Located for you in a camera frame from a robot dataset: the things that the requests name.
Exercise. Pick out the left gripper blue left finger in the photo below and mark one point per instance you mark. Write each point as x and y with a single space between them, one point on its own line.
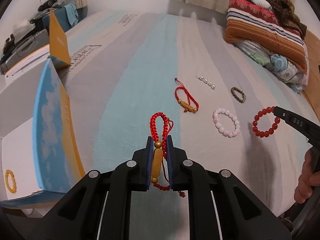
98 206

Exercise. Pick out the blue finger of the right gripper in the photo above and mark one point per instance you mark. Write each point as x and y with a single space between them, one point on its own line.
281 113

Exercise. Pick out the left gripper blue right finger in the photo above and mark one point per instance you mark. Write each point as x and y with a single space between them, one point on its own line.
220 205

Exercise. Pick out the right hand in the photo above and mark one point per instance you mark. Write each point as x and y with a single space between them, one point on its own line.
307 179

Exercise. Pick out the wooden headboard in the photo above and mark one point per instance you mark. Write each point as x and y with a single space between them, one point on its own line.
311 92

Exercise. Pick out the floral quilt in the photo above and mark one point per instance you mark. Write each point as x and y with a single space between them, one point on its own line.
278 65

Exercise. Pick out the blue white cardboard box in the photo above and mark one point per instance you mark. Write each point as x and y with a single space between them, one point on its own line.
40 161

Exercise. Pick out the striped red orange pillow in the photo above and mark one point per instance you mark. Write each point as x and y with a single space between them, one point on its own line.
247 21

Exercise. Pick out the brown fuzzy blanket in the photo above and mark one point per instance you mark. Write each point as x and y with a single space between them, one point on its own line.
284 11

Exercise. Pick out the grey hard case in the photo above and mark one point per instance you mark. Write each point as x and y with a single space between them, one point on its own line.
14 52

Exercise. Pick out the teal suitcase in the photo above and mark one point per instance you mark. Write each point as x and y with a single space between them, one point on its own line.
67 16

